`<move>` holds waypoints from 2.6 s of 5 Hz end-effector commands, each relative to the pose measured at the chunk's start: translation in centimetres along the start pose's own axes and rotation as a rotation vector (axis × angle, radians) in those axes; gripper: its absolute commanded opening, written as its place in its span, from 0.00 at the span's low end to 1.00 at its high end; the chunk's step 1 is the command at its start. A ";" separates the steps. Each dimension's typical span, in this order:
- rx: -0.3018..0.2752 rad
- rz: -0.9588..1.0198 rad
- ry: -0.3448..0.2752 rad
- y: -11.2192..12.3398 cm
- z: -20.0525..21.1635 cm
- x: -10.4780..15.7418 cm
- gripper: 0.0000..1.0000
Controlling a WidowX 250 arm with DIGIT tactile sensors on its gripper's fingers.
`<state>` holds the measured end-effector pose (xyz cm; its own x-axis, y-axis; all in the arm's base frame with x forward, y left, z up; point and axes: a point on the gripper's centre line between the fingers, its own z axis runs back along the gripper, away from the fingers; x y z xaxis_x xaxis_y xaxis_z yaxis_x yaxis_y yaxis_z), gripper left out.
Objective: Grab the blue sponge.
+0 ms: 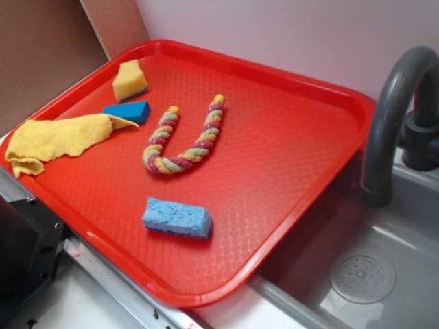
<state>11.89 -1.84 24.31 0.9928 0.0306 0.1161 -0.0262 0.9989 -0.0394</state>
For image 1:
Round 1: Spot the light blue sponge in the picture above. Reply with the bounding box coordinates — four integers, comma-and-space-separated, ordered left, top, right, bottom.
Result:
142, 197, 213, 239

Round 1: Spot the yellow sponge with dark base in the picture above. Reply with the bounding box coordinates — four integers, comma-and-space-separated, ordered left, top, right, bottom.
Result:
112, 59, 149, 103

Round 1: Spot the red plastic tray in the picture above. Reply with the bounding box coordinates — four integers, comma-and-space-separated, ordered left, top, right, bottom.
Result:
19, 40, 374, 308

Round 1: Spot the dark blue block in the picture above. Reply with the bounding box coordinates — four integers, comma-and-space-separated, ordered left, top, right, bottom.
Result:
102, 101, 151, 124

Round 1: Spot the grey toy sink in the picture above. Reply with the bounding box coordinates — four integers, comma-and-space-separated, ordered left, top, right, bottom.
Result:
250, 156, 438, 328

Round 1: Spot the sink drain strainer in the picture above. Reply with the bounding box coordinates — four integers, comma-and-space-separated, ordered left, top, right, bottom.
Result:
329, 251, 396, 304

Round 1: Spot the yellow cloth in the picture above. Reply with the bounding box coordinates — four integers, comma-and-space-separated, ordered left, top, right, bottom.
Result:
5, 114, 139, 178

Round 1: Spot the grey curved faucet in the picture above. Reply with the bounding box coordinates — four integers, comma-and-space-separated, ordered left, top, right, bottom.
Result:
361, 46, 438, 208

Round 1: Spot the brown cardboard panel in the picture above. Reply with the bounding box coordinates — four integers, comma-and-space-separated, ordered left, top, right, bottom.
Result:
1, 1, 149, 135

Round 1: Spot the multicolour twisted rope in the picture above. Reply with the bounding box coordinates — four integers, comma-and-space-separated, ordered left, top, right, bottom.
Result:
143, 94, 228, 176

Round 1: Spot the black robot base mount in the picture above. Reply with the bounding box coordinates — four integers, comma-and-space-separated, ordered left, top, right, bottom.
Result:
1, 198, 67, 328

